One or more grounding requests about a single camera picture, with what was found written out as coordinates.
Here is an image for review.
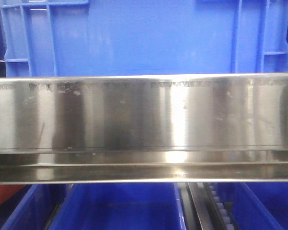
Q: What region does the empty blue bin front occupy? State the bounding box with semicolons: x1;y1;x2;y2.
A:
49;183;186;230

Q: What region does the stainless steel upper shelf rail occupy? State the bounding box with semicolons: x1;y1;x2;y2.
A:
0;73;288;184

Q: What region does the blue bin with red bag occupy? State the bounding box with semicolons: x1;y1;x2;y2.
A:
1;184;67;230

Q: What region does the roller track rail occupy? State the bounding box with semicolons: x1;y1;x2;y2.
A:
183;182;239;230

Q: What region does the blue bin far right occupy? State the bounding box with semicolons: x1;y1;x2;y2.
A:
216;182;288;230

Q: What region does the large blue bin upper shelf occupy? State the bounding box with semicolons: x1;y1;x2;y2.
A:
0;0;288;77

